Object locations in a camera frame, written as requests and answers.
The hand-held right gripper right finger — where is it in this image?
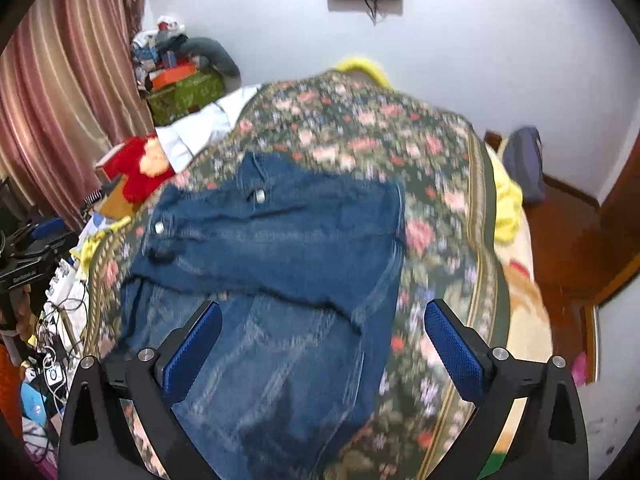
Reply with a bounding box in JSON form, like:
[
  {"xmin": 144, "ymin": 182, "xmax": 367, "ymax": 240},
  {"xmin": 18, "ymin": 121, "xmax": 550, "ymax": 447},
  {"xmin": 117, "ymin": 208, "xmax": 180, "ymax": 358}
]
[{"xmin": 424, "ymin": 298, "xmax": 591, "ymax": 480}]

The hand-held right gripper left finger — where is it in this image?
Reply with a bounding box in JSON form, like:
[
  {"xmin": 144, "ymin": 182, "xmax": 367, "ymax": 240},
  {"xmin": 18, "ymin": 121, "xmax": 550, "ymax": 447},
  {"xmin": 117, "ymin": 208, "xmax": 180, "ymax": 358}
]
[{"xmin": 57, "ymin": 300, "xmax": 224, "ymax": 480}]

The red and white box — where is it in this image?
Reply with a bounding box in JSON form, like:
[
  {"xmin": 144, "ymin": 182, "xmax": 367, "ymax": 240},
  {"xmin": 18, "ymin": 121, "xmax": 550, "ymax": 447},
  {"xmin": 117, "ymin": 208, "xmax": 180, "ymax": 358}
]
[{"xmin": 95, "ymin": 152, "xmax": 118, "ymax": 182}]

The grey backpack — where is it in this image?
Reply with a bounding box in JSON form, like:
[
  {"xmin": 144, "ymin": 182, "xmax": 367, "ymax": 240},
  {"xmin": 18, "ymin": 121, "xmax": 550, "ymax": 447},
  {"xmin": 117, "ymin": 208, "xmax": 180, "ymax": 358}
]
[{"xmin": 501, "ymin": 126, "xmax": 546, "ymax": 207}]

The black monitor cable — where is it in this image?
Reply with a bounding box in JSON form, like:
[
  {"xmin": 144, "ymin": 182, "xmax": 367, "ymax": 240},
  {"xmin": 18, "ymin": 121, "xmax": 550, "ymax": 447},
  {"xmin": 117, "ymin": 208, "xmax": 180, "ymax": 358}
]
[{"xmin": 362, "ymin": 0, "xmax": 387, "ymax": 27}]

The orange box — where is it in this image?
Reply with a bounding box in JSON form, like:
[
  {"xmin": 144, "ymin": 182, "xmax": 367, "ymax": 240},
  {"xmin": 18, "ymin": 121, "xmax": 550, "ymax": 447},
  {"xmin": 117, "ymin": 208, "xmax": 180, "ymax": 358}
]
[{"xmin": 150, "ymin": 64, "xmax": 197, "ymax": 92}]

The white shirt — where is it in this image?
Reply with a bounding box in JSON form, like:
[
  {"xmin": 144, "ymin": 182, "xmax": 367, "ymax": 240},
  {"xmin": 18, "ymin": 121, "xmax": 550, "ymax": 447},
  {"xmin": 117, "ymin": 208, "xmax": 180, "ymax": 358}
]
[{"xmin": 155, "ymin": 82, "xmax": 264, "ymax": 171}]

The yellow pillow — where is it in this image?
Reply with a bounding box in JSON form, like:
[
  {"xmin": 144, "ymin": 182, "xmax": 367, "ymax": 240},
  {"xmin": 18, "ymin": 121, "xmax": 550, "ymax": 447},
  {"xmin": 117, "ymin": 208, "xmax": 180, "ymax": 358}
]
[{"xmin": 332, "ymin": 55, "xmax": 391, "ymax": 89}]

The pile of papers and books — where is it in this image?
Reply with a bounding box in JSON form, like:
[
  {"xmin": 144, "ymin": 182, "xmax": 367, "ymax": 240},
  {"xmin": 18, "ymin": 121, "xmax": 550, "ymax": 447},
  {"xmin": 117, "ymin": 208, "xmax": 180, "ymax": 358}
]
[{"xmin": 70, "ymin": 210, "xmax": 132, "ymax": 273}]

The tangle of cables and chargers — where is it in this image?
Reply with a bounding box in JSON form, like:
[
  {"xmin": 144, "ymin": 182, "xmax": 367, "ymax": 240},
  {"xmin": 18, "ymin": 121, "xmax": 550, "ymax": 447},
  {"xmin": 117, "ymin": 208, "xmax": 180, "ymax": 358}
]
[{"xmin": 20, "ymin": 270, "xmax": 97, "ymax": 413}]

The striped pink curtain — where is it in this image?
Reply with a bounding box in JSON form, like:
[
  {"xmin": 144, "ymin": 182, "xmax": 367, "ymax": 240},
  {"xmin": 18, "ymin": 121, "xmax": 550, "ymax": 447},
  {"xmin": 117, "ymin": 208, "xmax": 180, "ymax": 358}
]
[{"xmin": 0, "ymin": 0, "xmax": 157, "ymax": 232}]

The red plush toy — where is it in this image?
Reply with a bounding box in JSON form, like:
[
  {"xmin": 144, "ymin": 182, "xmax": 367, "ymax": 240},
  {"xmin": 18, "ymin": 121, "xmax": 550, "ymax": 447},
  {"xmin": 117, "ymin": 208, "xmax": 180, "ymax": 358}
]
[{"xmin": 102, "ymin": 134, "xmax": 177, "ymax": 205}]

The green patterned box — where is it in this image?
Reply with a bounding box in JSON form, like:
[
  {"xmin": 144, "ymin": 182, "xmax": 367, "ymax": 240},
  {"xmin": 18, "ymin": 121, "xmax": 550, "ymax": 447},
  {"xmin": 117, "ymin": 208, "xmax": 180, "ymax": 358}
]
[{"xmin": 145, "ymin": 67, "xmax": 226, "ymax": 129}]

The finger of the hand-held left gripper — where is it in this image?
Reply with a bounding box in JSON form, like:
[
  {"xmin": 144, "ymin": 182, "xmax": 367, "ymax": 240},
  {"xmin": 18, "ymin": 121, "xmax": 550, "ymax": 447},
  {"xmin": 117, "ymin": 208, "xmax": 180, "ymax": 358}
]
[{"xmin": 27, "ymin": 217, "xmax": 66, "ymax": 244}]

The yellow cloth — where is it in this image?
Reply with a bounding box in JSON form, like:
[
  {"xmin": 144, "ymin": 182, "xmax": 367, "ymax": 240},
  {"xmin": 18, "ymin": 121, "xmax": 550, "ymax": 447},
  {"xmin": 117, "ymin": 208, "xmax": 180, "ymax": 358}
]
[{"xmin": 492, "ymin": 160, "xmax": 524, "ymax": 247}]

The blue denim jacket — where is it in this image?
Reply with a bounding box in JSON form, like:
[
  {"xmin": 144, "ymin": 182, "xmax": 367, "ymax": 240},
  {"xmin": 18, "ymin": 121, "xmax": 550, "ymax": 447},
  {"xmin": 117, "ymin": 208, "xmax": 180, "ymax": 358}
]
[{"xmin": 117, "ymin": 152, "xmax": 407, "ymax": 480}]

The pale yellow bed sheet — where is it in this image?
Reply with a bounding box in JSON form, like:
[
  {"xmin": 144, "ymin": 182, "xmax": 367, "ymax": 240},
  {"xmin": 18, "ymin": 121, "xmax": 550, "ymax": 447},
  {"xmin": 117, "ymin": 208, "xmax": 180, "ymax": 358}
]
[{"xmin": 487, "ymin": 145, "xmax": 554, "ymax": 461}]

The pink plastic item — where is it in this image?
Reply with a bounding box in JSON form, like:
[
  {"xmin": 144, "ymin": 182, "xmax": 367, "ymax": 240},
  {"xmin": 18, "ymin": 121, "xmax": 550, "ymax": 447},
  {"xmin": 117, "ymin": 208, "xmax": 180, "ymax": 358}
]
[{"xmin": 570, "ymin": 352, "xmax": 589, "ymax": 387}]

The floral bed blanket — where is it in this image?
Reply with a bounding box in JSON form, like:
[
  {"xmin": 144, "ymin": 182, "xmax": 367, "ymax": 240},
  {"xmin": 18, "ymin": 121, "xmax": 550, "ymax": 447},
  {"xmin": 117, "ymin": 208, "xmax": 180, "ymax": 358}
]
[{"xmin": 82, "ymin": 70, "xmax": 512, "ymax": 480}]

